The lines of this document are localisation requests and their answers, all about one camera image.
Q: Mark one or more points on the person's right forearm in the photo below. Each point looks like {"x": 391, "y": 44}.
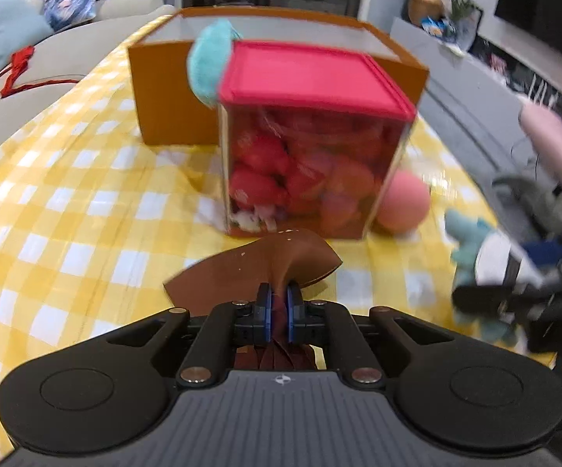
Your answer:
{"x": 553, "y": 141}

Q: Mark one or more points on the pale low cabinet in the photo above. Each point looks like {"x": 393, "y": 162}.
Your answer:
{"x": 461, "y": 82}

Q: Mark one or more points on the blue and white packet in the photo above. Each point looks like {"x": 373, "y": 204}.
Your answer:
{"x": 434, "y": 27}

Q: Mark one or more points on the brown soft fabric piece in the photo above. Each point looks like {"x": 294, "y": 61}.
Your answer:
{"x": 271, "y": 258}

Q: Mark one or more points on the red ribbon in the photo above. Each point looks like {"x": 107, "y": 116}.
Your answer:
{"x": 20, "y": 61}

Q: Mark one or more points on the light blue cushion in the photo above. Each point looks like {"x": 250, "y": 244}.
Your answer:
{"x": 3, "y": 24}

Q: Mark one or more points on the gold vase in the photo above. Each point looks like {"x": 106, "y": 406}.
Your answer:
{"x": 426, "y": 6}

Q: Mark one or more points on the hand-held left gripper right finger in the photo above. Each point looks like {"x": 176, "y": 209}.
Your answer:
{"x": 290, "y": 309}

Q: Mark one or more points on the teal plush piece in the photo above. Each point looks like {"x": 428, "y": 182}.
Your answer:
{"x": 208, "y": 63}

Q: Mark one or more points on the clear box with red lid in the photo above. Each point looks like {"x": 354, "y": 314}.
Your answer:
{"x": 310, "y": 73}

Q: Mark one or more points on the teal and white plush toy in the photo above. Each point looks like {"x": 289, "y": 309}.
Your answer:
{"x": 466, "y": 238}

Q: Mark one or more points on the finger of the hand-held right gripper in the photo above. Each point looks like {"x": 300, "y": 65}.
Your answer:
{"x": 485, "y": 299}
{"x": 546, "y": 253}

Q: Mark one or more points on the pink ball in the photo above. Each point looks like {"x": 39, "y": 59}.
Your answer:
{"x": 405, "y": 202}

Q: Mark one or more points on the orange cardboard box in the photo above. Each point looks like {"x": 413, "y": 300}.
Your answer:
{"x": 173, "y": 92}

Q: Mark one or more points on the pile of red soft toys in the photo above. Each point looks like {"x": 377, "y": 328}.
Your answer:
{"x": 300, "y": 175}

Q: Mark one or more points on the green potted plant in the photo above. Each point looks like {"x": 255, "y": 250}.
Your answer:
{"x": 461, "y": 14}

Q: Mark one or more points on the beige sofa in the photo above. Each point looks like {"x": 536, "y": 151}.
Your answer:
{"x": 130, "y": 5}

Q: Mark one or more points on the yellow checked tablecloth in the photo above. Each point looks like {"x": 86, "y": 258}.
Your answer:
{"x": 66, "y": 204}

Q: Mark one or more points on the blue printed cushion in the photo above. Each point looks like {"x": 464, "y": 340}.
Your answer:
{"x": 71, "y": 2}

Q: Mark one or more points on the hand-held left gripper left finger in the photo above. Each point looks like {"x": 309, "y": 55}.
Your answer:
{"x": 263, "y": 309}

